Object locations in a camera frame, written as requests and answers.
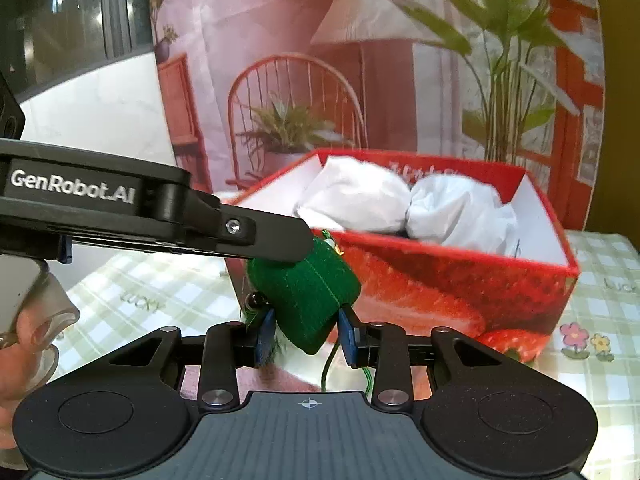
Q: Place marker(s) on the green checked bunny tablecloth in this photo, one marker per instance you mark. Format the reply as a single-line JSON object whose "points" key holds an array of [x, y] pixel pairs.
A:
{"points": [[600, 395]]}

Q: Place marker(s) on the printed room scene backdrop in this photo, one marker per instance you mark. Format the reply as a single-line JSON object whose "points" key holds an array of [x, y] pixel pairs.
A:
{"points": [[400, 60]]}

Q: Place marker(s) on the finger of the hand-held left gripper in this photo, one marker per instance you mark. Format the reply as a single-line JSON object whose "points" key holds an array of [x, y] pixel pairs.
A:
{"points": [[270, 237]]}

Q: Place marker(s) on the white crumpled cloth bundle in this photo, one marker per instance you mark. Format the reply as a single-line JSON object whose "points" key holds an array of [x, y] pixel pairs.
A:
{"points": [[460, 215], [350, 195]]}

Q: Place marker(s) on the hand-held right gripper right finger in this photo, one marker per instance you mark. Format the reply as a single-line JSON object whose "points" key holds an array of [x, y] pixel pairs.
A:
{"points": [[348, 340]]}

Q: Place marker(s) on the red strawberry print box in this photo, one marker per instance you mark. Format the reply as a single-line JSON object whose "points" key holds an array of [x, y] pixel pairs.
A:
{"points": [[450, 290]]}

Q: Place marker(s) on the person's left hand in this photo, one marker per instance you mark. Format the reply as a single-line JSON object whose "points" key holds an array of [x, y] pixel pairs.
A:
{"points": [[30, 360]]}

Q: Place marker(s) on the green felt pouch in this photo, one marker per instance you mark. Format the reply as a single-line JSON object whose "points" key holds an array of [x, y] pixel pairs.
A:
{"points": [[305, 295]]}

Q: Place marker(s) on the window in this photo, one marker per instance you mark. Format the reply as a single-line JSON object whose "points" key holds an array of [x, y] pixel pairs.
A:
{"points": [[65, 15]]}

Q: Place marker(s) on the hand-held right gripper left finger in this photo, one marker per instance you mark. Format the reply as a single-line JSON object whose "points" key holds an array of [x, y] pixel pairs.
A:
{"points": [[264, 336]]}

